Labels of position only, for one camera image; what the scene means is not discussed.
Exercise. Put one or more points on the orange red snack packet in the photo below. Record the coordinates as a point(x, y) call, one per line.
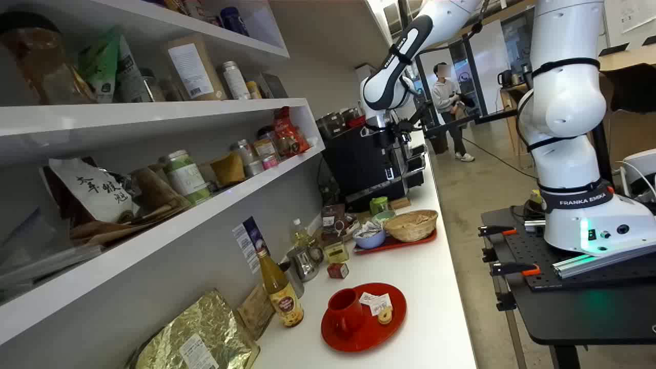
point(290, 140)

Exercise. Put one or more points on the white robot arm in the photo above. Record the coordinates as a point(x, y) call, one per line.
point(583, 214)

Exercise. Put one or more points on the white packet on plate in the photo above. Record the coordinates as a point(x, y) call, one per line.
point(376, 301)

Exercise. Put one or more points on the black coffee machine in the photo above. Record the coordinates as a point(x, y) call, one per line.
point(368, 163)

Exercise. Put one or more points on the small green box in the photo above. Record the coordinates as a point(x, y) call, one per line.
point(379, 206)

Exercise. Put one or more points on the clear oil bottle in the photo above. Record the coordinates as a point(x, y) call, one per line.
point(299, 235)

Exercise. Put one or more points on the blue bowl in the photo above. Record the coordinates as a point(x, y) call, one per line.
point(370, 235)

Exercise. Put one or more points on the small yellow tin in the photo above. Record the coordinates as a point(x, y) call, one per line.
point(336, 253)

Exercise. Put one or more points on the red tray under basket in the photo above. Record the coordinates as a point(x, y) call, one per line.
point(394, 245)

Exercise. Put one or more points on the small red cube box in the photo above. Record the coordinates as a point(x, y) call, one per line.
point(339, 270)

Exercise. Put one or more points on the woven wicker basket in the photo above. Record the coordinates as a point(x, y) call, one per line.
point(412, 226)

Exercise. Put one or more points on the blue white leaflet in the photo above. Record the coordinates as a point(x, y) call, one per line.
point(251, 242)

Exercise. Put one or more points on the yellow liquid glass bottle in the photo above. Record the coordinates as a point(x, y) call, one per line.
point(280, 291)

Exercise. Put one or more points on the red cup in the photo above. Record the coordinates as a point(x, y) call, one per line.
point(345, 314)

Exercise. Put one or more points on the red plate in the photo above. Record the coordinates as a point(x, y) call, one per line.
point(374, 333)

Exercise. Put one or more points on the green lidded jar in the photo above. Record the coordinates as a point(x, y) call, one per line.
point(185, 177)

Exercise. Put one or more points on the white canister top shelf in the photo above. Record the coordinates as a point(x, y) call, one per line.
point(237, 80)

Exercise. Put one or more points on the seated person in background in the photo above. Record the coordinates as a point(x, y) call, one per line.
point(447, 99)

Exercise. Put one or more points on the brown box white label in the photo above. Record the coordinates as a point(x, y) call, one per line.
point(193, 69)

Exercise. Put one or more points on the gold foil bag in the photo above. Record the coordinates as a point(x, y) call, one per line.
point(208, 334)

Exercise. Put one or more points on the white shelf unit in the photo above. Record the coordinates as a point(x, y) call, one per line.
point(38, 132)

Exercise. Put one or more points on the white paper bag with writing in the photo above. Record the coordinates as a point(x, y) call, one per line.
point(95, 188)

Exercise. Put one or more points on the green pouch on shelf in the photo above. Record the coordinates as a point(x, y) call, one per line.
point(111, 71)

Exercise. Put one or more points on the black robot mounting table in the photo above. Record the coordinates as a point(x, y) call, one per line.
point(610, 305)

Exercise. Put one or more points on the brown glass jar top shelf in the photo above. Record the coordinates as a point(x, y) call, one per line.
point(38, 50)

